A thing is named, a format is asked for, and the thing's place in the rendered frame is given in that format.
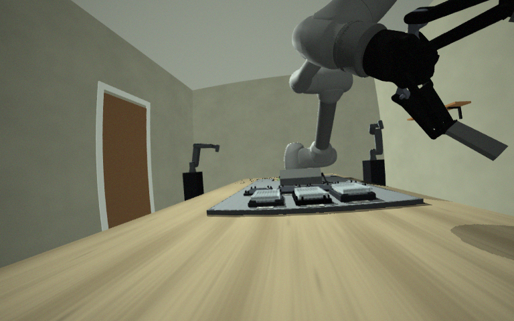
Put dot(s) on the white microplate lid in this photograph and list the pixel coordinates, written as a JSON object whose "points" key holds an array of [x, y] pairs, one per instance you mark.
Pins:
{"points": [[310, 191]]}

